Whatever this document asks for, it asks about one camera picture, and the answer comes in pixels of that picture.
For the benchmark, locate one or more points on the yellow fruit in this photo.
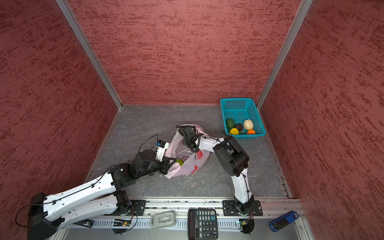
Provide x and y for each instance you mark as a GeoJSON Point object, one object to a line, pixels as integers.
{"type": "Point", "coordinates": [234, 131]}

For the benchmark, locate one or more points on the teal plastic basket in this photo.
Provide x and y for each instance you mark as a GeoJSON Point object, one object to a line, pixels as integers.
{"type": "Point", "coordinates": [240, 110]}

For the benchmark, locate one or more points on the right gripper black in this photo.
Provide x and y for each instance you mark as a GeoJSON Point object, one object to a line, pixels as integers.
{"type": "Point", "coordinates": [185, 141]}

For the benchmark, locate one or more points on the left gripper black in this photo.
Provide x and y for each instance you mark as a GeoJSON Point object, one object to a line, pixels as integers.
{"type": "Point", "coordinates": [166, 164]}

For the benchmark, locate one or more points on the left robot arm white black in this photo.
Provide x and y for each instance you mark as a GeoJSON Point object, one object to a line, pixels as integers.
{"type": "Point", "coordinates": [104, 195]}

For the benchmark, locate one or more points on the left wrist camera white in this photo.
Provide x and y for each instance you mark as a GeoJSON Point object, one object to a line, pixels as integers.
{"type": "Point", "coordinates": [161, 147]}

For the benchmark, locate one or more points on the circuit board with wires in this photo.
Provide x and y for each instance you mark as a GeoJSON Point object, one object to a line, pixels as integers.
{"type": "Point", "coordinates": [247, 225]}
{"type": "Point", "coordinates": [121, 226]}

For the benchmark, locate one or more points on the left circuit board with wires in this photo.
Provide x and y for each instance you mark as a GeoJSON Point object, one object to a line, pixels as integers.
{"type": "Point", "coordinates": [121, 226]}

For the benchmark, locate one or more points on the dark green fruit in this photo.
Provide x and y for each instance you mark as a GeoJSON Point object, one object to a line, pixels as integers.
{"type": "Point", "coordinates": [230, 124]}

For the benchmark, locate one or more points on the grey plastic device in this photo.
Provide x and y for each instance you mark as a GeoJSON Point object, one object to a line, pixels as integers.
{"type": "Point", "coordinates": [163, 220]}

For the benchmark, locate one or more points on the right circuit board with wires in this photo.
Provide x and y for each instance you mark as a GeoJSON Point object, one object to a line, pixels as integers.
{"type": "Point", "coordinates": [247, 225]}

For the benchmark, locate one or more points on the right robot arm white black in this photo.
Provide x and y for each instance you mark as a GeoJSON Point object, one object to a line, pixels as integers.
{"type": "Point", "coordinates": [232, 157]}

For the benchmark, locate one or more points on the black calculator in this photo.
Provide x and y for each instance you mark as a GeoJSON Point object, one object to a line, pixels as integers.
{"type": "Point", "coordinates": [202, 224]}

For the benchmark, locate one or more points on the pink plastic bag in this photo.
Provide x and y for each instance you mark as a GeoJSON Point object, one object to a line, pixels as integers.
{"type": "Point", "coordinates": [192, 162]}

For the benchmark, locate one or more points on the beige fruit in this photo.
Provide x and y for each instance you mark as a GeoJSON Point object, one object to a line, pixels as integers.
{"type": "Point", "coordinates": [248, 125]}

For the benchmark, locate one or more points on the orange fruit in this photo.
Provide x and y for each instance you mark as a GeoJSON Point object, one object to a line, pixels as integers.
{"type": "Point", "coordinates": [251, 132]}

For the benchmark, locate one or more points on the black remote stick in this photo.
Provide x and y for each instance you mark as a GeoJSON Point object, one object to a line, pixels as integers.
{"type": "Point", "coordinates": [85, 223]}

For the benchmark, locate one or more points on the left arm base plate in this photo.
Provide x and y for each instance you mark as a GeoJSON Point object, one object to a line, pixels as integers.
{"type": "Point", "coordinates": [137, 207]}

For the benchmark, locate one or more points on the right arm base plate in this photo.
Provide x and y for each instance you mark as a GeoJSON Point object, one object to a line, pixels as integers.
{"type": "Point", "coordinates": [235, 208]}

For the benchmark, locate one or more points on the dark purple fruit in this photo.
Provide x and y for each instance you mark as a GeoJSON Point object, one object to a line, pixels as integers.
{"type": "Point", "coordinates": [239, 127]}

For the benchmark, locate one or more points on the blue handheld device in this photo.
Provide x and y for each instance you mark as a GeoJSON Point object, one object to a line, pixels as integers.
{"type": "Point", "coordinates": [283, 221]}

